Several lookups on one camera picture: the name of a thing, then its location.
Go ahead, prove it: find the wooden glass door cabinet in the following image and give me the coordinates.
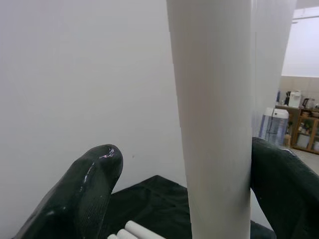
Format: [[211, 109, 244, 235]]
[[290, 107, 319, 153]]

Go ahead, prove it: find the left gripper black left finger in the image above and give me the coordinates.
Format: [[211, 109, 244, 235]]
[[12, 143, 124, 239]]

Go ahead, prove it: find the black table cloth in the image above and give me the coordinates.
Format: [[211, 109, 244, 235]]
[[101, 175, 276, 239]]

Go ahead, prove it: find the white coffee machine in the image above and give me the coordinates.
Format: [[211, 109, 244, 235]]
[[289, 91, 302, 108]]

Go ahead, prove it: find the white air purifier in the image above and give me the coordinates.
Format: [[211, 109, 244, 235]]
[[258, 107, 290, 147]]

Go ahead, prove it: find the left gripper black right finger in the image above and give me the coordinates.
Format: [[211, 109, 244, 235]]
[[250, 136, 319, 239]]

